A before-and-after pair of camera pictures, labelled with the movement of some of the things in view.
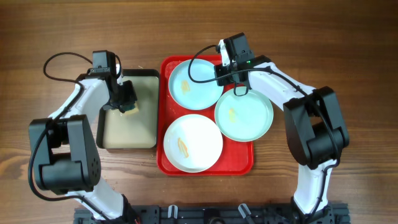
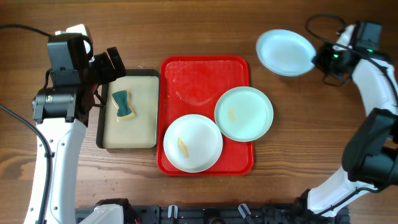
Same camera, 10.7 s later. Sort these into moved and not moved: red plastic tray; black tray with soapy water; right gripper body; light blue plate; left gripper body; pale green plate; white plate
Moved: right gripper body; light blue plate; left gripper body
Not moved: black tray with soapy water; pale green plate; white plate; red plastic tray
